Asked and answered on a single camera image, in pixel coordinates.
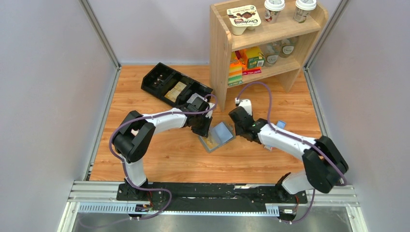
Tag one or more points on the right glass jar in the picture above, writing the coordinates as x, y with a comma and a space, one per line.
287, 46

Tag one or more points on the grey card in tray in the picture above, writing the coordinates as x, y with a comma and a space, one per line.
194, 97

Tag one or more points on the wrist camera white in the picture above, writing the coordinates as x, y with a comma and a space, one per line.
244, 103
209, 110

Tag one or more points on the colourful sticky note stack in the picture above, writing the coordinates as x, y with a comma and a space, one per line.
235, 74

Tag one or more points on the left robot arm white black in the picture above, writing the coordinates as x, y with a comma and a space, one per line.
130, 141

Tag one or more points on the orange snack bag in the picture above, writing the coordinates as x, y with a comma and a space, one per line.
236, 60

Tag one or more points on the green yellow box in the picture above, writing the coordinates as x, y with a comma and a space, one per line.
253, 57

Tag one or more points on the aluminium frame rail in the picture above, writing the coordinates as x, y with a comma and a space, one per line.
106, 192

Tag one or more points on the red flat packet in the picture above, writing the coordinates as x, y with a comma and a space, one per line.
251, 71

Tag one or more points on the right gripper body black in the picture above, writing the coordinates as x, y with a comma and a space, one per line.
241, 128

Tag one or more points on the right paper coffee cup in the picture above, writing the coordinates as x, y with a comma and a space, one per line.
302, 9

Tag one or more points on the glass jar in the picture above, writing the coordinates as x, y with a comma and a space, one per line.
271, 53
287, 46

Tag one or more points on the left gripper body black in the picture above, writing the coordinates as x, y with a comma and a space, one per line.
201, 127

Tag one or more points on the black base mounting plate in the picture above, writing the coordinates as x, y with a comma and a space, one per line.
209, 197

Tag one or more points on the black organizer tray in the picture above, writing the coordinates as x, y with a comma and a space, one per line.
171, 86

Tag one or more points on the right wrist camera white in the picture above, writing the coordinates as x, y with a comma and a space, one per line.
244, 103

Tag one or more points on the blue card on table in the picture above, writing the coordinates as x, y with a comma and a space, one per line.
281, 124

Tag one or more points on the tan cards in tray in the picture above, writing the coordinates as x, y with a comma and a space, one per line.
174, 92

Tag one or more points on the left paper coffee cup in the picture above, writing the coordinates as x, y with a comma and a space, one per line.
273, 9

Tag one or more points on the Chobani yogurt pack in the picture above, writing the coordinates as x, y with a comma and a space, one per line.
242, 18

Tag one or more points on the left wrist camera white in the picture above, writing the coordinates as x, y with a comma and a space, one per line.
209, 110

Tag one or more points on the paper coffee cup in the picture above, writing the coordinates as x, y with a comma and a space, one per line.
302, 9
273, 9

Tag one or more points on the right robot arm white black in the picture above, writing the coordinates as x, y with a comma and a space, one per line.
324, 165

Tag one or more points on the left glass jar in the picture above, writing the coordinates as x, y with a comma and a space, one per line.
271, 53

